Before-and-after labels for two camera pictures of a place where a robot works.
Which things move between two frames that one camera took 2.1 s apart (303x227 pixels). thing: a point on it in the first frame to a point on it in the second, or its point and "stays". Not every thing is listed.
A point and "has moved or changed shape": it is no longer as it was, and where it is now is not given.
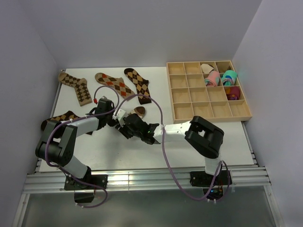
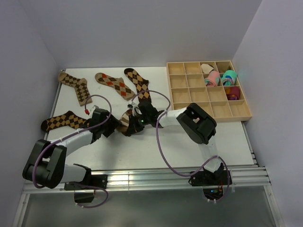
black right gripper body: [127, 132] to [138, 122]
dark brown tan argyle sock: [141, 85] stays
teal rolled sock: [229, 78] stays
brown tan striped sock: [140, 110] has moved or changed shape
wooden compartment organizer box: [210, 89] stays
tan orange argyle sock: [123, 90] stays
